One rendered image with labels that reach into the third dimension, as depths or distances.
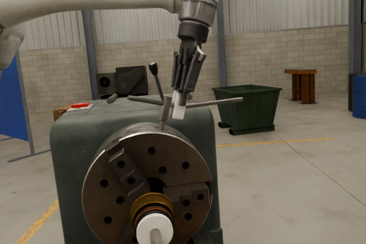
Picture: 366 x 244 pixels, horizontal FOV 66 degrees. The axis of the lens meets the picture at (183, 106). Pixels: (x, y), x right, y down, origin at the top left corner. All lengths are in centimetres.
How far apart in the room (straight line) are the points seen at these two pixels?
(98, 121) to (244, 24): 1031
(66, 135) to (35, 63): 1132
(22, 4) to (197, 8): 37
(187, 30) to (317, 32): 1112
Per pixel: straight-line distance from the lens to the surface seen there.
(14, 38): 90
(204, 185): 70
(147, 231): 57
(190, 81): 67
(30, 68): 1222
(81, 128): 84
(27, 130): 567
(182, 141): 67
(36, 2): 70
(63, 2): 71
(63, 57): 1165
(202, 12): 69
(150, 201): 59
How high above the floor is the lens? 138
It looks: 8 degrees down
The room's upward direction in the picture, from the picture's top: 4 degrees counter-clockwise
